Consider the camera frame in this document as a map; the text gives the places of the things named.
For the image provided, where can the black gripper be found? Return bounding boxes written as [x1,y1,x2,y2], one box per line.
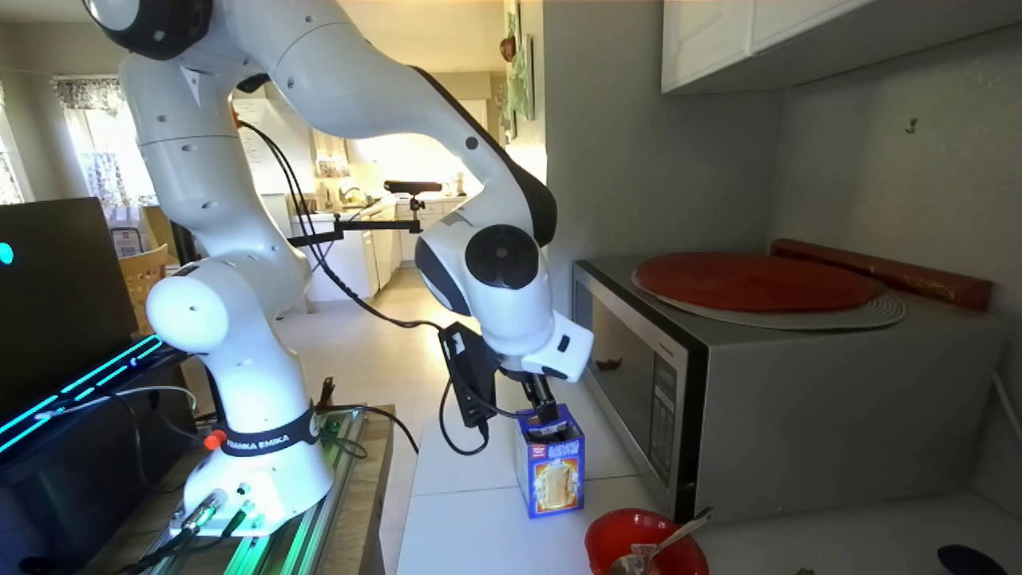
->
[495,364,571,427]

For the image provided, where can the blue Pop-Tarts box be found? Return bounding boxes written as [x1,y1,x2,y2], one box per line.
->
[514,402,587,521]

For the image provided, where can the robot base table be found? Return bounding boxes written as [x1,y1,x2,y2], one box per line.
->
[82,402,396,575]

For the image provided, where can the red plastic bowl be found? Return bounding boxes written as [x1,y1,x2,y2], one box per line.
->
[583,504,713,575]

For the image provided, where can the silver metal spoon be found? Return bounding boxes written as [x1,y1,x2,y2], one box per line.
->
[611,507,717,575]

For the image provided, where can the red round mat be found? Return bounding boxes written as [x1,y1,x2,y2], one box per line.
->
[632,249,887,317]

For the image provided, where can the silver microwave oven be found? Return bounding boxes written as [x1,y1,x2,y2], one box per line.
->
[570,251,1009,528]

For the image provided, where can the brown wooden rolling pin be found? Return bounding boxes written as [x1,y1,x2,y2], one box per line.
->
[771,237,998,312]

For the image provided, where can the wooden chair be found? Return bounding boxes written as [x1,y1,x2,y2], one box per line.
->
[110,205,179,337]

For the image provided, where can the black case with light strip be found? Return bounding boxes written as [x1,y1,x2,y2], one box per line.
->
[0,331,220,575]

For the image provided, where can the black laptop screen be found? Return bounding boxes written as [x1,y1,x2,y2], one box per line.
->
[0,195,142,425]

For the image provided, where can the patterned window curtain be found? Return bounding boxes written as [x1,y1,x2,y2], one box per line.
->
[53,74,156,228]

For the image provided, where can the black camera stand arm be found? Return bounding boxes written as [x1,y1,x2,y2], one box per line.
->
[284,176,444,249]

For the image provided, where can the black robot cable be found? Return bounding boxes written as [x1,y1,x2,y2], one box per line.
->
[235,117,540,460]

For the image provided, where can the green wall decoration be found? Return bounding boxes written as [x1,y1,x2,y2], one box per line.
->
[495,0,543,143]

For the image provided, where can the white wall cabinet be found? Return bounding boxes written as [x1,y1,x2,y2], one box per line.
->
[658,0,1022,99]

